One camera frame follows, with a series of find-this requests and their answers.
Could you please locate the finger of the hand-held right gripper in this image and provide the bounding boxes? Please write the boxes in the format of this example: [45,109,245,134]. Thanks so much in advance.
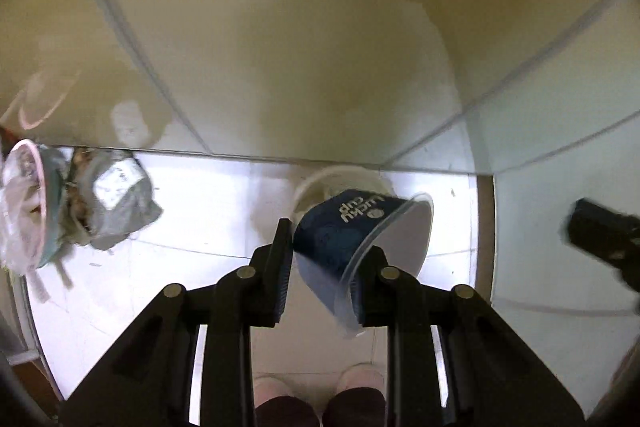
[565,198,640,294]

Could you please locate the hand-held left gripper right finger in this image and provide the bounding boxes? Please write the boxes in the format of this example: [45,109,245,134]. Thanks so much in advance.
[350,246,587,427]

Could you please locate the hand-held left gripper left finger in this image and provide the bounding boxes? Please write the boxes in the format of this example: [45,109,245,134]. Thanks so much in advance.
[65,218,296,427]

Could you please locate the blue paper cup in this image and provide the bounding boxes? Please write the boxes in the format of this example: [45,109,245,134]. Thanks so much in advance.
[292,189,435,340]

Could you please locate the grey crumpled bag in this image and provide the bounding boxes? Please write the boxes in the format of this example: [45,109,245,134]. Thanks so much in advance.
[59,148,164,251]

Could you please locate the dark pants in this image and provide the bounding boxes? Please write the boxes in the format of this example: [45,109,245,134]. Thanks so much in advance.
[255,393,387,427]

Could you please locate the pink slipper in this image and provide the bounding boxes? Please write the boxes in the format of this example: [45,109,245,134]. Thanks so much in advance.
[252,374,302,408]
[336,363,386,401]

